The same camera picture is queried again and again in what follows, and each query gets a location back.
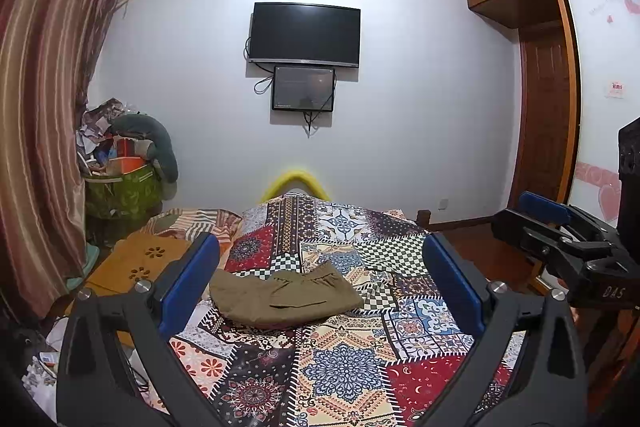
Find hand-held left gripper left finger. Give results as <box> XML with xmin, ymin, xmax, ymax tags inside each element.
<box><xmin>56</xmin><ymin>231</ymin><xmax>236</xmax><ymax>427</ymax></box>

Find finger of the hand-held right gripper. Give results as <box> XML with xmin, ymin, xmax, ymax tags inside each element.
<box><xmin>491</xmin><ymin>208</ymin><xmax>613</xmax><ymax>293</ymax></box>
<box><xmin>517</xmin><ymin>191</ymin><xmax>621</xmax><ymax>250</ymax></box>

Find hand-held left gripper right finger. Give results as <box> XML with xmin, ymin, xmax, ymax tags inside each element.
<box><xmin>421</xmin><ymin>232</ymin><xmax>589</xmax><ymax>427</ymax></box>

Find olive green pants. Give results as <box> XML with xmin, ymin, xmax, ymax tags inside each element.
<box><xmin>209</xmin><ymin>261</ymin><xmax>365</xmax><ymax>327</ymax></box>

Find wooden lap desk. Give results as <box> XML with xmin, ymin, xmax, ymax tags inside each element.
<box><xmin>82</xmin><ymin>234</ymin><xmax>202</xmax><ymax>304</ymax></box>

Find striped orange pillow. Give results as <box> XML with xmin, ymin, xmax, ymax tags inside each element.
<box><xmin>149</xmin><ymin>207</ymin><xmax>244</xmax><ymax>254</ymax></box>

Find dark brown wooden furniture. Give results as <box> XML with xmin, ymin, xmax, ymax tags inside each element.
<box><xmin>575</xmin><ymin>306</ymin><xmax>639</xmax><ymax>404</ymax></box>

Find small pink heart sticker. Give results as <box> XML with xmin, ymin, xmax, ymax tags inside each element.
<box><xmin>598</xmin><ymin>182</ymin><xmax>623</xmax><ymax>223</ymax></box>

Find brown wooden door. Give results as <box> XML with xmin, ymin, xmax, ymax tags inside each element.
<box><xmin>509</xmin><ymin>28</ymin><xmax>577</xmax><ymax>221</ymax></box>

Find green fabric bag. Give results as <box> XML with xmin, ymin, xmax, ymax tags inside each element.
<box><xmin>82</xmin><ymin>169</ymin><xmax>164</xmax><ymax>219</ymax></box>

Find teal cloth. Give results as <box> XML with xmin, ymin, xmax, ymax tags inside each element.
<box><xmin>64</xmin><ymin>243</ymin><xmax>104</xmax><ymax>296</ymax></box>

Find patchwork printed blanket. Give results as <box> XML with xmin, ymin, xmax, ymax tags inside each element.
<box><xmin>147</xmin><ymin>192</ymin><xmax>531</xmax><ymax>427</ymax></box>

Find orange box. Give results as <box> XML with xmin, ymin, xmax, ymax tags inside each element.
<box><xmin>107</xmin><ymin>156</ymin><xmax>149</xmax><ymax>176</ymax></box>

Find grey plush pillow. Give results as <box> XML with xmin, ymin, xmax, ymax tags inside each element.
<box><xmin>111</xmin><ymin>113</ymin><xmax>180</xmax><ymax>184</ymax></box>

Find yellow headboard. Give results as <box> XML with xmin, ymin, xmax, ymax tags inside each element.
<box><xmin>260</xmin><ymin>165</ymin><xmax>332</xmax><ymax>203</ymax></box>

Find white printed cloth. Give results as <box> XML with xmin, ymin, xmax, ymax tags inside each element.
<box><xmin>22</xmin><ymin>346</ymin><xmax>62</xmax><ymax>404</ymax></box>

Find pile of clutter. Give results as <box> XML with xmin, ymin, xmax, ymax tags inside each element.
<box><xmin>75</xmin><ymin>97</ymin><xmax>151</xmax><ymax>178</ymax></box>

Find striped brown curtain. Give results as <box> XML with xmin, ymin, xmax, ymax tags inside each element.
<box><xmin>0</xmin><ymin>0</ymin><xmax>137</xmax><ymax>324</ymax></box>

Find small black wall monitor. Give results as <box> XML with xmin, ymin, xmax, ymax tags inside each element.
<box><xmin>271</xmin><ymin>65</ymin><xmax>336</xmax><ymax>112</ymax></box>

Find black wall television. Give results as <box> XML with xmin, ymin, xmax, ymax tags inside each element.
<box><xmin>248</xmin><ymin>2</ymin><xmax>362</xmax><ymax>68</ymax></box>

